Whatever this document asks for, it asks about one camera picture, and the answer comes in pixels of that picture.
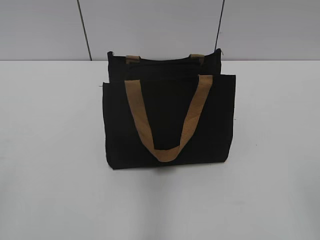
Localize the black canvas tote bag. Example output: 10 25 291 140
102 49 236 170

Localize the tan front bag handle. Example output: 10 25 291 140
124 75 213 163

